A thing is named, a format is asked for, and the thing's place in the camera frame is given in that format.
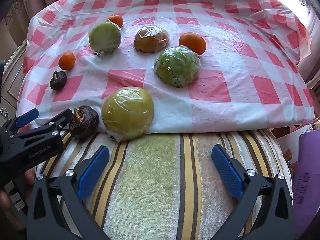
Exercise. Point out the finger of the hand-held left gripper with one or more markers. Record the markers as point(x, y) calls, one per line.
point(25, 118)
point(58, 121)

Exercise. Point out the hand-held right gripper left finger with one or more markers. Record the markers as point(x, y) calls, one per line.
point(91, 175)

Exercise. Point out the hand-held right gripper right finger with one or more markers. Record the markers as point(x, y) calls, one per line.
point(228, 173)

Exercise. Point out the large dark water chestnut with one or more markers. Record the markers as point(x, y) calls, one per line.
point(83, 122)

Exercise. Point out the person's left hand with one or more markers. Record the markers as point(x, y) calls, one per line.
point(6, 202)

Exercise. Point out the cream wooden cabinet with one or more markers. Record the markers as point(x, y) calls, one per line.
point(12, 80)

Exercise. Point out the small dark water chestnut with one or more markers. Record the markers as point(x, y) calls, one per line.
point(58, 80)

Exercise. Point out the small tangerine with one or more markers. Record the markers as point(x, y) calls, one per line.
point(67, 60)
point(116, 20)

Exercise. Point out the striped towel cushion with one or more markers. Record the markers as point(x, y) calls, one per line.
point(155, 180)

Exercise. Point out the printed cardboard box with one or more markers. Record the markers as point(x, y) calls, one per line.
point(290, 155)

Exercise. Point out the yellow-green wrapped apple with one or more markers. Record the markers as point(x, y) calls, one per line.
point(127, 117)

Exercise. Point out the purple mat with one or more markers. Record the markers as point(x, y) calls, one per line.
point(308, 180)

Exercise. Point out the pale green wrapped apple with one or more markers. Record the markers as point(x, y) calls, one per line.
point(105, 37)

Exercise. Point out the beige patterned curtain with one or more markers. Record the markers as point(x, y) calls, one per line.
point(32, 2)

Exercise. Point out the dark green wrapped apple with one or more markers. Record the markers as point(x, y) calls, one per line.
point(178, 66)

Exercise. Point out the red checked plastic tablecloth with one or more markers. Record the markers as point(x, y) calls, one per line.
point(225, 55)

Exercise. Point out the brown wrapped pear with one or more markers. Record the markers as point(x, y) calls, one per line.
point(151, 39)

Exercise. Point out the large orange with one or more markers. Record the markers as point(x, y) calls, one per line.
point(192, 43)

